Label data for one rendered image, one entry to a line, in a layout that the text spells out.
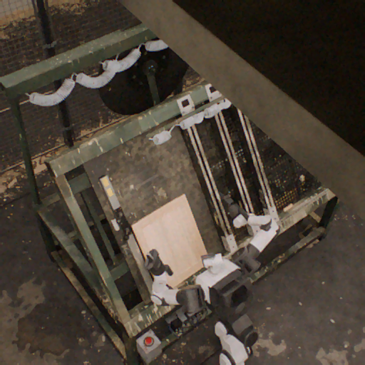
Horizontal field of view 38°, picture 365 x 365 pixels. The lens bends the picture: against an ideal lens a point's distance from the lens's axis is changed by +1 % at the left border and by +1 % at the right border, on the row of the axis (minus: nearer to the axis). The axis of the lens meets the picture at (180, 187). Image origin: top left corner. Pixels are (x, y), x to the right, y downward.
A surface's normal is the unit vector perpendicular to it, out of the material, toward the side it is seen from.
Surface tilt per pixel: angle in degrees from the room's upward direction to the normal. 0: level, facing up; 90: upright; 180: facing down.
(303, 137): 90
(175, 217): 56
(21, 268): 0
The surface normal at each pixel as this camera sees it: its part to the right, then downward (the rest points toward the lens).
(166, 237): 0.51, 0.16
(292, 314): 0.02, -0.63
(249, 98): -0.82, 0.44
